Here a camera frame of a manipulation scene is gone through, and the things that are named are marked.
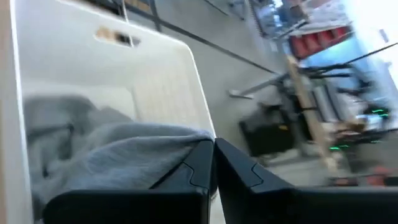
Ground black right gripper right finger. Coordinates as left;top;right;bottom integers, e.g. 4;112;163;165
216;138;398;224

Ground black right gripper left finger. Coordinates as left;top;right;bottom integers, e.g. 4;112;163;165
43;138;218;224

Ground grey garment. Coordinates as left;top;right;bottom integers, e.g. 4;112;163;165
23;95;215;218

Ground black box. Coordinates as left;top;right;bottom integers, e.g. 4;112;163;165
239;105;296;158

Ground wooden beam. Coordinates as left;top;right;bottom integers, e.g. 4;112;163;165
285;55;338;170

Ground grey metal bar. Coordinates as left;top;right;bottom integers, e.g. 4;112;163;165
228;73;290;100

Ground white plastic laundry basket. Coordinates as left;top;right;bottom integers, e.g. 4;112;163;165
0;0;217;224

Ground blue panel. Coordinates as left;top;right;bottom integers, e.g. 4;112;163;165
300;37;389;103

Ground red storage bins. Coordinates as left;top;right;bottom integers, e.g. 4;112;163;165
289;26;354;60

